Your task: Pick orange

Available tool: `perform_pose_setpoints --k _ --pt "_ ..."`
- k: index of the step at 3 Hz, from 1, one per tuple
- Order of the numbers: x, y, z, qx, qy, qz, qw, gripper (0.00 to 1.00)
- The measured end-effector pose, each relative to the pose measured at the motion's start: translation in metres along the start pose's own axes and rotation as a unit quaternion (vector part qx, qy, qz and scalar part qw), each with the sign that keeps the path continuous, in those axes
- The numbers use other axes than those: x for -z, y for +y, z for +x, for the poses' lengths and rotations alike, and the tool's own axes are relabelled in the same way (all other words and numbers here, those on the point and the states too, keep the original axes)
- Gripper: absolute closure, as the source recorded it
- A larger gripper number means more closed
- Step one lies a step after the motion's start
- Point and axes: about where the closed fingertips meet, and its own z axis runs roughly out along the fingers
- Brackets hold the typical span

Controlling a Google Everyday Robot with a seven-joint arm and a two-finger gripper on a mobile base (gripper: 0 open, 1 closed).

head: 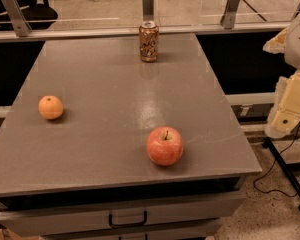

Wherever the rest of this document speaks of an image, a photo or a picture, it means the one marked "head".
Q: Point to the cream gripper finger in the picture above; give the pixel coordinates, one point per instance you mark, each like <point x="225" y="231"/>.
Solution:
<point x="276" y="44"/>
<point x="284" y="116"/>

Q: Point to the brown soda can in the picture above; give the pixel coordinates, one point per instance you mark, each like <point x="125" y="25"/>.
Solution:
<point x="148" y="41"/>

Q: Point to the red apple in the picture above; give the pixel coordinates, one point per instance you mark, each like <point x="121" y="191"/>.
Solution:
<point x="164" y="146"/>

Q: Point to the black stand leg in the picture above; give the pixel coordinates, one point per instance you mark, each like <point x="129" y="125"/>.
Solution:
<point x="289" y="169"/>

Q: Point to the orange fruit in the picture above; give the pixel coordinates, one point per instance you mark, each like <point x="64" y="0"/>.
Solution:
<point x="50" y="107"/>

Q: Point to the black office chair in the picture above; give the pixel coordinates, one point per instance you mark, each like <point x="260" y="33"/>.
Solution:
<point x="37" y="13"/>

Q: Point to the grey drawer with black handle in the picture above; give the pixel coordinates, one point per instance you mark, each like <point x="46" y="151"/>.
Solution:
<point x="124" y="214"/>

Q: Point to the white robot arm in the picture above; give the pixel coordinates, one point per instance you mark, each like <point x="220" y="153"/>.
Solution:
<point x="292" y="45"/>

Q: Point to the right metal bracket post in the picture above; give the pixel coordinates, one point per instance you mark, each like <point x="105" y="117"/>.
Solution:
<point x="229" y="16"/>

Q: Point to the middle metal bracket post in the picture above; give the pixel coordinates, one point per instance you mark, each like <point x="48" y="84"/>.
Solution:
<point x="148" y="9"/>

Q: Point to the left metal bracket post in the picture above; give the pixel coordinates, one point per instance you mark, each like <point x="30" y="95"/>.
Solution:
<point x="19" y="24"/>

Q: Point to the metal bracket post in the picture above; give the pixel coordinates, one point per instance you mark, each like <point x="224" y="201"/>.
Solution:
<point x="148" y="9"/>
<point x="19" y="24"/>
<point x="229" y="16"/>

